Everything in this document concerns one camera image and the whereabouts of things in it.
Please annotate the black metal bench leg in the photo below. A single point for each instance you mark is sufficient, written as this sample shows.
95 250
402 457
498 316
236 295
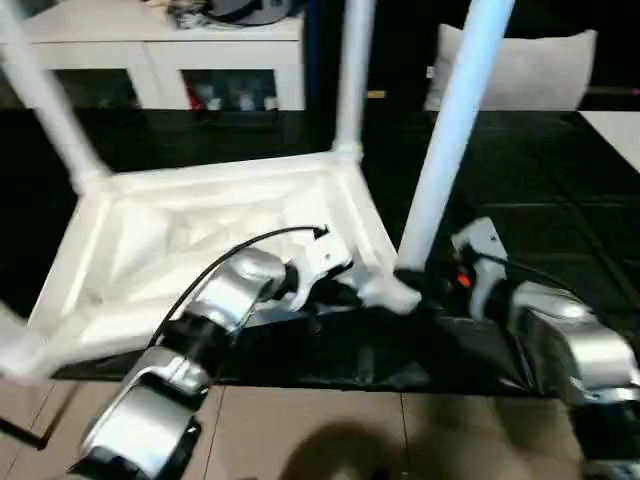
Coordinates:
25 432

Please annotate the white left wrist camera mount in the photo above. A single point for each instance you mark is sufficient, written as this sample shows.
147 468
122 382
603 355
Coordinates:
320 265

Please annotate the white plastic table top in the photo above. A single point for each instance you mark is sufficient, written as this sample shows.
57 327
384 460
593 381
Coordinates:
150 210

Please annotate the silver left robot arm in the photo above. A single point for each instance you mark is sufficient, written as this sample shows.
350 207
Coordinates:
240 285

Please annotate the round grey appliance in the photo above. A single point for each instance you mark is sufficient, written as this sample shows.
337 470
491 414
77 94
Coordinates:
250 10

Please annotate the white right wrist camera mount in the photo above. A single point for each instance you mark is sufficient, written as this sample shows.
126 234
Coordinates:
482 250

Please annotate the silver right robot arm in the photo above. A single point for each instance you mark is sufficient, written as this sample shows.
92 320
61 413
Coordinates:
590 345

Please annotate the tall black cabinet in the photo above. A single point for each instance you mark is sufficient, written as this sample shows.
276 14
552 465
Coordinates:
390 50

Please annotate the white flat board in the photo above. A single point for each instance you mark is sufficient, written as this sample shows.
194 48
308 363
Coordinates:
617 137

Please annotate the red box in cabinet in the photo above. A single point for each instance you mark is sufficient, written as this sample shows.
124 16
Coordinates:
195 97

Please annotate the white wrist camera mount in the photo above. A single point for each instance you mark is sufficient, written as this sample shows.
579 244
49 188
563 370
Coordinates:
482 250
320 265

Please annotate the white cabinet with glass doors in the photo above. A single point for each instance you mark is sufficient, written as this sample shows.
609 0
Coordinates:
150 55

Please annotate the small white cup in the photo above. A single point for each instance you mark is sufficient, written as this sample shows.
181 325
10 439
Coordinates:
215 103
270 102

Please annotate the black work mat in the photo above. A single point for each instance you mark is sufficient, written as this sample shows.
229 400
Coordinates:
550 200

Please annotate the grey cushion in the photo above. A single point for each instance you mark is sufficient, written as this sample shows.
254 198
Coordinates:
540 70

